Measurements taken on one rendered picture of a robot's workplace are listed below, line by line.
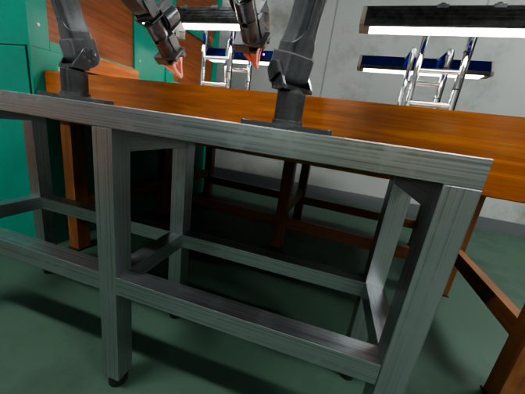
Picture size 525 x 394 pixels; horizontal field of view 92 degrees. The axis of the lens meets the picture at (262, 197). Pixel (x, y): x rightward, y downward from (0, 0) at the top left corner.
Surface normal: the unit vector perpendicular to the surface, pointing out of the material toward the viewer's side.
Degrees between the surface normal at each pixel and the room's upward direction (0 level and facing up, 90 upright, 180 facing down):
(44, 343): 0
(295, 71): 104
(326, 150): 90
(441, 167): 90
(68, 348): 0
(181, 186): 90
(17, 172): 90
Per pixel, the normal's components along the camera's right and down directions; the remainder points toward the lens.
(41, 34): 0.93, 0.21
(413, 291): -0.27, 0.23
